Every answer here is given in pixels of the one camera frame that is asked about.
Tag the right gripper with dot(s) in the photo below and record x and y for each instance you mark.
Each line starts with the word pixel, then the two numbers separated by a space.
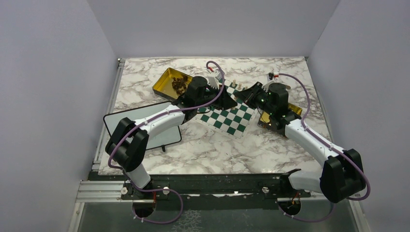
pixel 248 94

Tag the small whiteboard with stand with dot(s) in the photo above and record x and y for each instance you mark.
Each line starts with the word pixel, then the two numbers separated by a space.
pixel 119 123

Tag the pile of dark chess pieces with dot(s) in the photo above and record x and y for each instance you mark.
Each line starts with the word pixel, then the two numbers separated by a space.
pixel 179 85

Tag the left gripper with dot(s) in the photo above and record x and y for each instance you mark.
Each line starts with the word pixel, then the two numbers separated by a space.
pixel 224 101

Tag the aluminium rail left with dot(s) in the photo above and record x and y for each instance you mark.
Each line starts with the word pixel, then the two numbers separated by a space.
pixel 103 192

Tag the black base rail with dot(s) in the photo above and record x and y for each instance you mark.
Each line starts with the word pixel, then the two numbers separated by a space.
pixel 206 191

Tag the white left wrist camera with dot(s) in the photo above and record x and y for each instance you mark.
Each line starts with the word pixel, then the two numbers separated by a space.
pixel 215 79

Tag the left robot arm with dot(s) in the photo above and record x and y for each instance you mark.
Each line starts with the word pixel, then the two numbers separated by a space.
pixel 127 144

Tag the gold tin with dark pieces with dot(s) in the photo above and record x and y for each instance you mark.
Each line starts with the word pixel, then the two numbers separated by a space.
pixel 163 87

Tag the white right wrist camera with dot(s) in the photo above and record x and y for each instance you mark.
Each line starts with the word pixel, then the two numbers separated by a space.
pixel 266 85

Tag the green white chess board mat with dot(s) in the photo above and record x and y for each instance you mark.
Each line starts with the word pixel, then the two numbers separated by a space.
pixel 233 123

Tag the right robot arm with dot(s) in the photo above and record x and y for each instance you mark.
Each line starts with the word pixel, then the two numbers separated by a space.
pixel 341 173

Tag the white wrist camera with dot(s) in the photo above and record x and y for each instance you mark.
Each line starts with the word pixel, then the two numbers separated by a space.
pixel 215 79
pixel 266 85

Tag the gold tin with light pieces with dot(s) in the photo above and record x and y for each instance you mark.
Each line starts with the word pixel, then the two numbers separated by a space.
pixel 276 123

